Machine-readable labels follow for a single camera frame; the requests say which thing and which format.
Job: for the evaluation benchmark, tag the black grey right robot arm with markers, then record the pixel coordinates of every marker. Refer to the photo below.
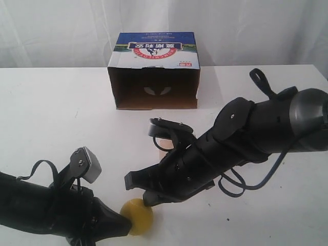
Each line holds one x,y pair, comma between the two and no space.
243,132

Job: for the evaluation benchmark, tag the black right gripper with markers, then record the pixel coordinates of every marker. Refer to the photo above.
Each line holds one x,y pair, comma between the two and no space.
181,174

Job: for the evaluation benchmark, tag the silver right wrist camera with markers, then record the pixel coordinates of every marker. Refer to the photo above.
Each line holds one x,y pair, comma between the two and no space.
165,129

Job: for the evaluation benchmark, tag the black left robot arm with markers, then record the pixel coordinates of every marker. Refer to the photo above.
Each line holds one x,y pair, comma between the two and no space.
26,207

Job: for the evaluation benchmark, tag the yellow ball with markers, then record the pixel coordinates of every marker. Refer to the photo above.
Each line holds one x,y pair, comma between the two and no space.
140,215

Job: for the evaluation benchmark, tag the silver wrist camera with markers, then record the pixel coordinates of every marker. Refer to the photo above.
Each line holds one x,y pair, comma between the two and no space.
84,164
165,129

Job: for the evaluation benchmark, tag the blue white cardboard box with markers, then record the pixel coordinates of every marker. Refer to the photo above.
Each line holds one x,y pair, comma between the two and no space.
155,70

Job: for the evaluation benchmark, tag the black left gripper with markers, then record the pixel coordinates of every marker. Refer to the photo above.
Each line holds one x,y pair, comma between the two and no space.
79,212

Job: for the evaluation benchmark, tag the wooden cube block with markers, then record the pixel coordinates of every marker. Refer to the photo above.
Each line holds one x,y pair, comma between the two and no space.
165,144

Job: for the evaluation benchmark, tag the white backdrop curtain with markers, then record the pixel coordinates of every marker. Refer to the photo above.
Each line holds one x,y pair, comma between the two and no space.
84,33

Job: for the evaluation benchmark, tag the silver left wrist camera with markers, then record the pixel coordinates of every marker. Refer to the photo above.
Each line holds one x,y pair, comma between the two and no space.
84,164

